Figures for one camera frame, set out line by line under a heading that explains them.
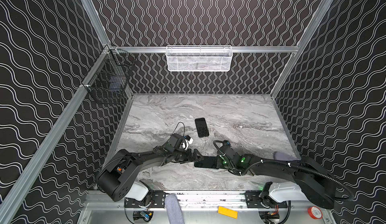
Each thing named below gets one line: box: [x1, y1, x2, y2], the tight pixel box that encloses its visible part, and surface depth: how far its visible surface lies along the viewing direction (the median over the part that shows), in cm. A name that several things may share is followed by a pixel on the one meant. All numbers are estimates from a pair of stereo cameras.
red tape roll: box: [307, 205, 324, 220], surface depth 71 cm
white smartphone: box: [194, 117, 210, 138], surface depth 105 cm
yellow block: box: [217, 205, 238, 219], surface depth 73 cm
